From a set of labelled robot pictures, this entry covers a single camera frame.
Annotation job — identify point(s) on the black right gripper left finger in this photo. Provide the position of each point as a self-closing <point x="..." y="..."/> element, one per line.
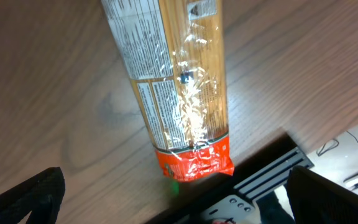
<point x="38" y="198"/>

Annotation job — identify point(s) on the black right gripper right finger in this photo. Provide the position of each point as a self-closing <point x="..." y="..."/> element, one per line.
<point x="316" y="200"/>

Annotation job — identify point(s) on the orange spaghetti package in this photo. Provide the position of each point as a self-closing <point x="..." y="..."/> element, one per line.
<point x="173" y="51"/>

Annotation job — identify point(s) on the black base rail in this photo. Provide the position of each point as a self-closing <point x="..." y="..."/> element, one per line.
<point x="233" y="201"/>

